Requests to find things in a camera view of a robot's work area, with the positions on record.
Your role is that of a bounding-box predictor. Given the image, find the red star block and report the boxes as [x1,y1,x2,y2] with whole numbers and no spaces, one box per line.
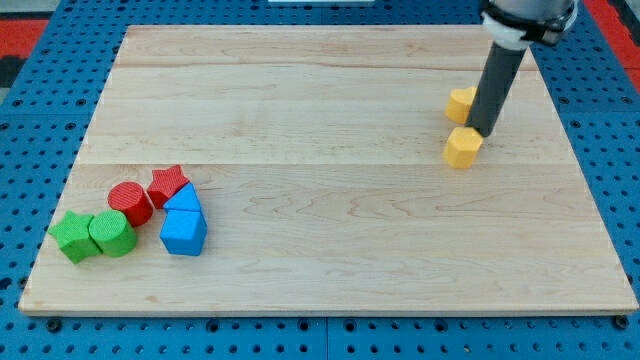
[146,165,189,209]

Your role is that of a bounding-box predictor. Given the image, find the blue pentagon block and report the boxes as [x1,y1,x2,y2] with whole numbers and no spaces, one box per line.
[160,210,207,256]

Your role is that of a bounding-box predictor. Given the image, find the yellow hexagon block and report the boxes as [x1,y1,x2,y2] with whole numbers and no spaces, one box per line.
[443,127,484,169]

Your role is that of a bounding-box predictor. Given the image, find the green cylinder block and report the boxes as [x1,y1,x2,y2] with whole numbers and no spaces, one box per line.
[89,209,137,257]

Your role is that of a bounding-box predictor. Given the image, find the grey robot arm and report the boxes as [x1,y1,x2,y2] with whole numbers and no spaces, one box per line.
[465,0,579,138]

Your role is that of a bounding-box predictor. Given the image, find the red cylinder block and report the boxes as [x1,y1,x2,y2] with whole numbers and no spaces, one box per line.
[107,181,153,227]

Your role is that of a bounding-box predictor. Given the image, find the wooden board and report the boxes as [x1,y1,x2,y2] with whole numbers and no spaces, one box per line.
[19,25,638,317]

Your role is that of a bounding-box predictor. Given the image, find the green star block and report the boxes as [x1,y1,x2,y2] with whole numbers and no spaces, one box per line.
[47,211,102,264]

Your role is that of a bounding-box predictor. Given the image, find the yellow heart block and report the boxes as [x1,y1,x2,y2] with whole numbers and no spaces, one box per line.
[444,87,477,125]

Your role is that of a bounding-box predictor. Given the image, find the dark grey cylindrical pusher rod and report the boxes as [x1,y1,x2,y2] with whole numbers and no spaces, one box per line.
[465,43,525,137]

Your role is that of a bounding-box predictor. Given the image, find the blue triangle block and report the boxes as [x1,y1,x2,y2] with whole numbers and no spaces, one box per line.
[163,182,202,212]

